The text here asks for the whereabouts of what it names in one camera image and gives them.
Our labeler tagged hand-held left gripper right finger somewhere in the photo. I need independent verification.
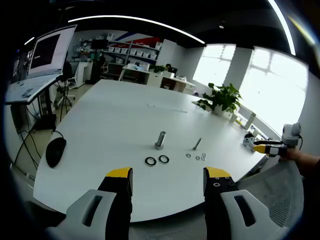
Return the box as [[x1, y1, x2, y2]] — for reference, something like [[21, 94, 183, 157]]
[[202, 166, 288, 240]]

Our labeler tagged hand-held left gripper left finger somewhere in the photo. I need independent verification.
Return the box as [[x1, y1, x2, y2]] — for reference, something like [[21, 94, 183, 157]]
[[46, 166, 134, 240]]

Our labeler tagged small silver threaded stud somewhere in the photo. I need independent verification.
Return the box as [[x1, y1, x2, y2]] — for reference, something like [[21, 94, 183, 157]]
[[191, 137, 202, 152]]

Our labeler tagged large silver threaded stud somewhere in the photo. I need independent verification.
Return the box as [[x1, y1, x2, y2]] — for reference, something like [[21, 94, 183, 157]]
[[154, 130, 167, 151]]

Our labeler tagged small white device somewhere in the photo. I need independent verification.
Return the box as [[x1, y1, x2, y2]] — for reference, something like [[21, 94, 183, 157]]
[[242, 133, 256, 151]]

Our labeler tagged white carton box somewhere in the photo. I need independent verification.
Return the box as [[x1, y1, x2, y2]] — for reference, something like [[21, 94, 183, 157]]
[[246, 111, 257, 131]]

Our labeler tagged large bright window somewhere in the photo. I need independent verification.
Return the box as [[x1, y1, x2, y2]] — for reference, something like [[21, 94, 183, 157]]
[[193, 43, 310, 137]]

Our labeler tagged grey mesh chair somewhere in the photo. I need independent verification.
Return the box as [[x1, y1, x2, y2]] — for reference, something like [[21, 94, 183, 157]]
[[128, 157, 306, 240]]

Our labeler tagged potted green plant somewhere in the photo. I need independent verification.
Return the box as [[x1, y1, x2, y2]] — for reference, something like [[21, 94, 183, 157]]
[[196, 82, 243, 116]]

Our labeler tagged black computer mouse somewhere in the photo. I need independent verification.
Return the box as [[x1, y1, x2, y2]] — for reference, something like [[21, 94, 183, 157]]
[[45, 136, 68, 169]]

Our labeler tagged white and brown desk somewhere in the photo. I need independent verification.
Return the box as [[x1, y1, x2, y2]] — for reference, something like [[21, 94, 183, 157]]
[[161, 74, 197, 95]]

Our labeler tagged curved ceiling light strip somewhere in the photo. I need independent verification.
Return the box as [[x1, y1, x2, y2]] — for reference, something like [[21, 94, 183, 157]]
[[267, 0, 297, 56]]

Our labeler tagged black tripod stand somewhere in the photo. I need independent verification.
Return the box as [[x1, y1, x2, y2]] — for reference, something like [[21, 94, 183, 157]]
[[56, 79, 76, 121]]

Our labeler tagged white background desk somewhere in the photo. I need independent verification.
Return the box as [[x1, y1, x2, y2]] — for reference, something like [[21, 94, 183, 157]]
[[118, 63, 176, 87]]

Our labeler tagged white cabinet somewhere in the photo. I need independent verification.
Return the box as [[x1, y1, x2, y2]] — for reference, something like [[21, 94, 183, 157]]
[[74, 61, 93, 88]]

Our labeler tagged grey standing desk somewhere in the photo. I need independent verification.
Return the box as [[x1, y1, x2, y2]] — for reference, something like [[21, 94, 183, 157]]
[[4, 73, 73, 131]]

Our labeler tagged small background plant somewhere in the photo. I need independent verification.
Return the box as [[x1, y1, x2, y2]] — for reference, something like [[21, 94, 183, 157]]
[[149, 64, 167, 74]]

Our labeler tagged shelf with white bins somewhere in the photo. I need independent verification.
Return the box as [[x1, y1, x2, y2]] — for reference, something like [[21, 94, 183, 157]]
[[107, 39, 161, 66]]

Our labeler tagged black background monitor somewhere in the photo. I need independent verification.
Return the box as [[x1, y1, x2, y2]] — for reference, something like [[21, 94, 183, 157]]
[[90, 39, 110, 50]]

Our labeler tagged open silver laptop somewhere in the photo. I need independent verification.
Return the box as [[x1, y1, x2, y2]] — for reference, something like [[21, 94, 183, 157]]
[[5, 24, 78, 102]]

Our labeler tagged long ceiling light strip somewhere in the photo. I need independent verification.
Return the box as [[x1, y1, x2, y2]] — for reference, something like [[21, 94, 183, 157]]
[[67, 14, 206, 46]]

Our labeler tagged black mouse cable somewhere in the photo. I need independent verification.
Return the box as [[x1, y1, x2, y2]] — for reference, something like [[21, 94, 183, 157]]
[[51, 129, 65, 140]]

